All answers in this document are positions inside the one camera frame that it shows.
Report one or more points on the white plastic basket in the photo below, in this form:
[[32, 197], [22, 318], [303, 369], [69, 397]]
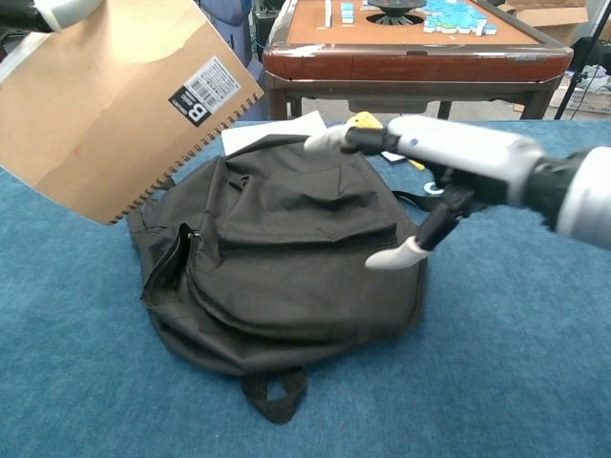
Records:
[[592, 100]]

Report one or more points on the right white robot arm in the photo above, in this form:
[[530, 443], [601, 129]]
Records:
[[592, 200]]

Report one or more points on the blue white mahjong tile pile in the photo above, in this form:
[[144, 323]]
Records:
[[453, 16]]

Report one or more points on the white paper sheet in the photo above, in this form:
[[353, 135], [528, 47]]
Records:
[[267, 131]]

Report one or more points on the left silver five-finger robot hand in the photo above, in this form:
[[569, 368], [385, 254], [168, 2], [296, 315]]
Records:
[[57, 12]]

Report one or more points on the cardboard box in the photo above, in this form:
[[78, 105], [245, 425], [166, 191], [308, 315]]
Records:
[[549, 19]]

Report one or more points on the small mahjong tile stack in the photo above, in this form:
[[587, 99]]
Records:
[[347, 13]]

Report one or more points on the brown mahjong table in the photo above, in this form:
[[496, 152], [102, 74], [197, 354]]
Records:
[[406, 64]]

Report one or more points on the black mahjong table centre disc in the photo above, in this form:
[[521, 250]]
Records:
[[396, 7]]

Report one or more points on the upright mahjong tile row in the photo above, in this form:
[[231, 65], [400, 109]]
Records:
[[328, 12]]

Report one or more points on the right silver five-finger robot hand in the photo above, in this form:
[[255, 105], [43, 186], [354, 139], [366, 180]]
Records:
[[468, 152]]

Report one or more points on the brown kraft spiral notebook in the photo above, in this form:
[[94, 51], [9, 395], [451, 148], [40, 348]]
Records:
[[105, 119]]

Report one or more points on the blue carpet table cover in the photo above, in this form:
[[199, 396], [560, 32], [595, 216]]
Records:
[[501, 334]]

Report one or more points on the black tripod stand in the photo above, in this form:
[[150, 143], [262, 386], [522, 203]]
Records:
[[571, 95]]

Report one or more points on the black fabric backpack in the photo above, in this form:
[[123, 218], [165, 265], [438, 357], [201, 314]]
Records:
[[296, 276]]

